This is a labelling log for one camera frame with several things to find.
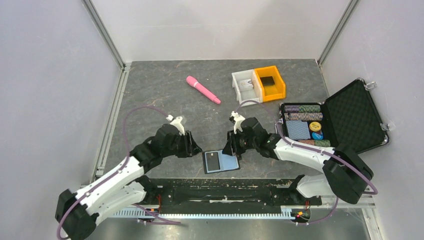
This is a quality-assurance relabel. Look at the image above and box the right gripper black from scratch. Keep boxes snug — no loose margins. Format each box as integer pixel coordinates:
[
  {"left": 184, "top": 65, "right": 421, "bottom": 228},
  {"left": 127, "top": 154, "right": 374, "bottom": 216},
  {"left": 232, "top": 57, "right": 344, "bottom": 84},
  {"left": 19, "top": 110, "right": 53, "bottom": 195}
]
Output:
[{"left": 222, "top": 128, "right": 259, "bottom": 156}]

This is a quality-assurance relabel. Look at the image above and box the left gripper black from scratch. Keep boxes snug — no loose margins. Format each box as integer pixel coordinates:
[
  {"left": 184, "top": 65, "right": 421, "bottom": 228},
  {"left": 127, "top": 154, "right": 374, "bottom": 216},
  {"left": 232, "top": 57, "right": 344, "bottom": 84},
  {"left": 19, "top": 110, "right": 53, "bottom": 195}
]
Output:
[{"left": 162, "top": 130, "right": 203, "bottom": 158}]

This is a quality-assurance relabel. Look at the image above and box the black leather card holder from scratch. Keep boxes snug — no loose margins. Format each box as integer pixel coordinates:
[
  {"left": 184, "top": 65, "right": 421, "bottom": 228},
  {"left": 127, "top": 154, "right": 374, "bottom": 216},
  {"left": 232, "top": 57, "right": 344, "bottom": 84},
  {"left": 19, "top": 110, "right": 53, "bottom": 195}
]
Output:
[{"left": 202, "top": 149, "right": 241, "bottom": 174}]

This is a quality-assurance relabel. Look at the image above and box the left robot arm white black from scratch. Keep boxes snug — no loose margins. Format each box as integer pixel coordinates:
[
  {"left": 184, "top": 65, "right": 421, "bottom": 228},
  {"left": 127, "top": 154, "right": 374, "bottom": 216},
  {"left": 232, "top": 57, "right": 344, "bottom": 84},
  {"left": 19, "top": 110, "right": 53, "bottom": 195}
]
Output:
[{"left": 55, "top": 123, "right": 203, "bottom": 240}]

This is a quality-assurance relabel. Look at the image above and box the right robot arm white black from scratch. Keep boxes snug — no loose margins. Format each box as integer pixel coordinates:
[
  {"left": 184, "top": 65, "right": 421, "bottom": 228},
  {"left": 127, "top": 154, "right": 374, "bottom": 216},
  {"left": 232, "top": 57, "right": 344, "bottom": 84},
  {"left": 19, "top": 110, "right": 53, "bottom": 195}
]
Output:
[{"left": 222, "top": 113, "right": 378, "bottom": 204}]

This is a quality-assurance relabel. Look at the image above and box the card in white bin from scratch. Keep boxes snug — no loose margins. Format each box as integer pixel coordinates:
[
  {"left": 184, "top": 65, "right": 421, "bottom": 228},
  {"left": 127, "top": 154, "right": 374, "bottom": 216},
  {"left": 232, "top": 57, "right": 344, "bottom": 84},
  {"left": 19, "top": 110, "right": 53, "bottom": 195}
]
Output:
[{"left": 237, "top": 79, "right": 254, "bottom": 92}]

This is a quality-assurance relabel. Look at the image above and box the blue playing card deck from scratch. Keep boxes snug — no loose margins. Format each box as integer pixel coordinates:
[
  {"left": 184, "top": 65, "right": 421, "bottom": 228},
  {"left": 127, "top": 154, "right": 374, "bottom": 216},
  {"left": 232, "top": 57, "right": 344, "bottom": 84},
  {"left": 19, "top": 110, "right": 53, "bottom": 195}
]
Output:
[{"left": 286, "top": 120, "right": 311, "bottom": 140}]

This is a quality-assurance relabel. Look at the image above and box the white plastic bin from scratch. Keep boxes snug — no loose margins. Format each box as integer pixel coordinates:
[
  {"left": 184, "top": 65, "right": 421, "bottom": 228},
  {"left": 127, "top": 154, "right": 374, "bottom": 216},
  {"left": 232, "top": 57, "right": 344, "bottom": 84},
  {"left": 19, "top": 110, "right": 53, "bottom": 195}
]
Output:
[{"left": 231, "top": 69, "right": 263, "bottom": 104}]

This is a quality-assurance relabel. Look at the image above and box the pink wand massager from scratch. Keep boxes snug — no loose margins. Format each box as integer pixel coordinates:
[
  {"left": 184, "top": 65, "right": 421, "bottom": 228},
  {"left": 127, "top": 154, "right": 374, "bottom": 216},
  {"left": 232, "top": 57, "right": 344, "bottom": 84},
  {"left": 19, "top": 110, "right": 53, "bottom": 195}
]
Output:
[{"left": 186, "top": 76, "right": 221, "bottom": 105}]

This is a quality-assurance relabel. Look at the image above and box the poker chip row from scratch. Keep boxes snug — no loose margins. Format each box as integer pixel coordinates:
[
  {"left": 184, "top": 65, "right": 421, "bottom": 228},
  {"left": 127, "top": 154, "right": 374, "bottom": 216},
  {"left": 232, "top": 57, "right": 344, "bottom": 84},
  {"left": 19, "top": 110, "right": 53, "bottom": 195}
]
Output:
[
  {"left": 284, "top": 112, "right": 324, "bottom": 121},
  {"left": 298, "top": 139, "right": 331, "bottom": 148},
  {"left": 284, "top": 105, "right": 321, "bottom": 113}
]

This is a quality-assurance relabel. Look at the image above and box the top poker chip row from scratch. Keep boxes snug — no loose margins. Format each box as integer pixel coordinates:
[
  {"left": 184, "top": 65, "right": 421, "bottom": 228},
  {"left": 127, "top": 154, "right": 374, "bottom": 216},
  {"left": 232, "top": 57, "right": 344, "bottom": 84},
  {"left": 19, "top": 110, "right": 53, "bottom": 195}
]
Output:
[{"left": 284, "top": 105, "right": 321, "bottom": 113}]

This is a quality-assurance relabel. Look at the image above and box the orange plastic bin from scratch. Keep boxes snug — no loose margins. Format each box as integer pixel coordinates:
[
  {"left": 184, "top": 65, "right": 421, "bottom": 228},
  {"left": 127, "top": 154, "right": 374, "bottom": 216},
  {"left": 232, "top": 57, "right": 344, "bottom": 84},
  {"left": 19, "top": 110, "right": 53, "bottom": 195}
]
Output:
[{"left": 254, "top": 65, "right": 287, "bottom": 102}]

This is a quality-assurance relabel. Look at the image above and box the black object in orange bin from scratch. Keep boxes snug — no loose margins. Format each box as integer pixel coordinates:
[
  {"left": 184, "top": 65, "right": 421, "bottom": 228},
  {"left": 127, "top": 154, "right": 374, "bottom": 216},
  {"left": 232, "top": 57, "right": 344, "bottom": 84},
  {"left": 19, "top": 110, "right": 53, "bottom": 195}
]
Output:
[{"left": 260, "top": 76, "right": 275, "bottom": 87}]

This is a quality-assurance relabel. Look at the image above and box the blue dealer chip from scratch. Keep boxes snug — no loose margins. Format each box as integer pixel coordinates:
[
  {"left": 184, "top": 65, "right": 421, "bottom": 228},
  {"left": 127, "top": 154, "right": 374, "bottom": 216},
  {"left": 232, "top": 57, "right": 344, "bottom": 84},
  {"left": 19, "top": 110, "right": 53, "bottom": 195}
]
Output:
[{"left": 311, "top": 131, "right": 324, "bottom": 140}]

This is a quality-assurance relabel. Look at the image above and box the yellow dealer chip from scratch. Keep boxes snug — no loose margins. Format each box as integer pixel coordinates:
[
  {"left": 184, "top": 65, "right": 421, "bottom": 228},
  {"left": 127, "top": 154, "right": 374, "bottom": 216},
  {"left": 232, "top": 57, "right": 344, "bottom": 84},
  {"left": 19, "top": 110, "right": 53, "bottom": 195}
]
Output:
[{"left": 309, "top": 121, "right": 322, "bottom": 132}]

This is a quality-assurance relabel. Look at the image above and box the lower poker chip row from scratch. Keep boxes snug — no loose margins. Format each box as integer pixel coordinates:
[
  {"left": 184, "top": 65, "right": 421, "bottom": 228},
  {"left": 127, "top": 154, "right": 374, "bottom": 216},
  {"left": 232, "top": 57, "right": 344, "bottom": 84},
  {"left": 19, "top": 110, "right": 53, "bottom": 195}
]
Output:
[{"left": 298, "top": 139, "right": 331, "bottom": 148}]

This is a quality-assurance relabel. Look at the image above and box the black poker chip case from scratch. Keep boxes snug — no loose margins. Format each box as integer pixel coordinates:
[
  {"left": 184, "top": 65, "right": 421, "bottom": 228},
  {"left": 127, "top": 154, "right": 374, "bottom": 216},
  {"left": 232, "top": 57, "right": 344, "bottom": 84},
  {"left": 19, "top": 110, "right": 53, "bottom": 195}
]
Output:
[{"left": 279, "top": 78, "right": 390, "bottom": 154}]

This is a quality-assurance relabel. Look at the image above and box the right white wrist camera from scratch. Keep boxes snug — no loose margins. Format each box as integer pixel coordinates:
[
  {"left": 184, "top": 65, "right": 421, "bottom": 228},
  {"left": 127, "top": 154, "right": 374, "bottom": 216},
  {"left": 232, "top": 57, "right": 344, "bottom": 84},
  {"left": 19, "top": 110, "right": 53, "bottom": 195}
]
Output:
[{"left": 229, "top": 111, "right": 245, "bottom": 134}]

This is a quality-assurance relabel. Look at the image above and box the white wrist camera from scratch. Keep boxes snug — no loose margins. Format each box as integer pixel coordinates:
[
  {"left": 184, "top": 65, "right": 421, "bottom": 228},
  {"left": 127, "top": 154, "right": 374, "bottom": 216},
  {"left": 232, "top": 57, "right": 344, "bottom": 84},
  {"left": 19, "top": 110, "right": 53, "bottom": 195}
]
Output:
[
  {"left": 166, "top": 114, "right": 186, "bottom": 136},
  {"left": 229, "top": 111, "right": 245, "bottom": 134}
]

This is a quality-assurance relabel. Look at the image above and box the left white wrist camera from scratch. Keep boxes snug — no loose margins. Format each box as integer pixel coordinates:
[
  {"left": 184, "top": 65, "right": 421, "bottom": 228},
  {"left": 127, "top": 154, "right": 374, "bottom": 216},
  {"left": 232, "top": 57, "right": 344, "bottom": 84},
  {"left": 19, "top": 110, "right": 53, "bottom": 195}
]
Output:
[{"left": 166, "top": 114, "right": 186, "bottom": 136}]

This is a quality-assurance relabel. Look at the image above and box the white cable duct strip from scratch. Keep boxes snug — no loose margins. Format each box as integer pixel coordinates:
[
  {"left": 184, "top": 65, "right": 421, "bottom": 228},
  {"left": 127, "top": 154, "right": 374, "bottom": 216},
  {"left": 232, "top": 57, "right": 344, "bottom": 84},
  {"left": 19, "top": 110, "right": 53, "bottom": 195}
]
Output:
[{"left": 111, "top": 207, "right": 295, "bottom": 221}]

